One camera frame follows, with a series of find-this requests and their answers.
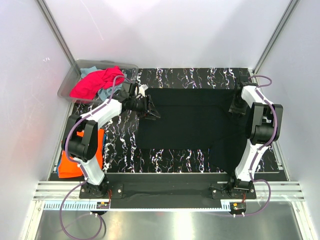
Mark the aluminium front rail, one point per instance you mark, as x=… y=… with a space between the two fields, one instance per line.
x=275 y=190

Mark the black marbled table mat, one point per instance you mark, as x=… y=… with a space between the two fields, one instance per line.
x=119 y=151

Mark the clear plastic bin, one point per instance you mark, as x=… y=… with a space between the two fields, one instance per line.
x=73 y=76

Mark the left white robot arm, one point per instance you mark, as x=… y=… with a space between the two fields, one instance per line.
x=80 y=140

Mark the white slotted cable duct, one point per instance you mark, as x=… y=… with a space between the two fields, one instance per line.
x=100 y=206

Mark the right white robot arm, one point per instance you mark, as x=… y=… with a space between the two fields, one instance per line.
x=262 y=128

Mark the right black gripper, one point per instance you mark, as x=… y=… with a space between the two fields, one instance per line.
x=240 y=111

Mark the folded orange t-shirt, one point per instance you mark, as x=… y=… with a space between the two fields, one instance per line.
x=70 y=170

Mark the right aluminium frame post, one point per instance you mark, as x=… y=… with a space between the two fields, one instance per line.
x=292 y=5

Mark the pink t-shirt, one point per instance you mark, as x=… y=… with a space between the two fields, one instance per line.
x=95 y=82

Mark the left aluminium frame post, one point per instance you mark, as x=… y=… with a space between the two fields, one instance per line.
x=45 y=10

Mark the grey-blue t-shirt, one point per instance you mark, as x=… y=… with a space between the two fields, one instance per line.
x=107 y=92

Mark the aluminium frame post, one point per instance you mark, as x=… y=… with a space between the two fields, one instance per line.
x=292 y=5
x=45 y=10

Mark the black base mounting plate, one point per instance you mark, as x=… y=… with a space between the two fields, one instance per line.
x=213 y=185

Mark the black polo shirt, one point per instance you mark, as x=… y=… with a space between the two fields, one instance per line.
x=196 y=119

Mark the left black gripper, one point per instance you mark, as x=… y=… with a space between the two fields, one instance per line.
x=151 y=112

